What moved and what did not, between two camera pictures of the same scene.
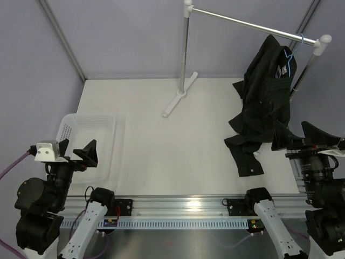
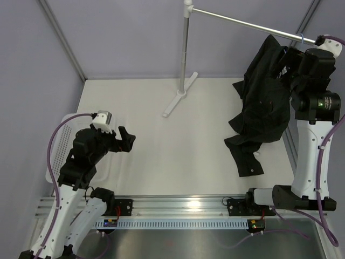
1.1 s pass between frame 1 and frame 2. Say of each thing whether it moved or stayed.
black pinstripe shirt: stayed
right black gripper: moved
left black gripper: moved
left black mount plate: stayed
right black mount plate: stayed
